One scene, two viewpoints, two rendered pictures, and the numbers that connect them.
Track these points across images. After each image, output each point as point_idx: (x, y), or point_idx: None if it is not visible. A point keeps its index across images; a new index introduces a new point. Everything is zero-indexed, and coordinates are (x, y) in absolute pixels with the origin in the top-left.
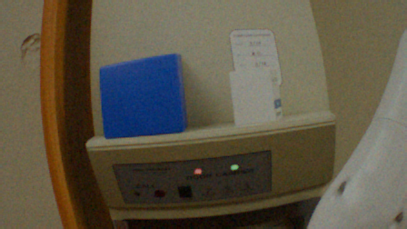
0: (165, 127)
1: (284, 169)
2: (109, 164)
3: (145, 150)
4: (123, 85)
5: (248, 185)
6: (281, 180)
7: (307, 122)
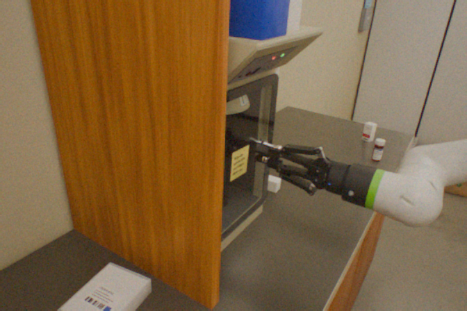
0: (283, 32)
1: (287, 56)
2: (254, 58)
3: (276, 46)
4: (274, 2)
5: (274, 65)
6: (279, 62)
7: (317, 31)
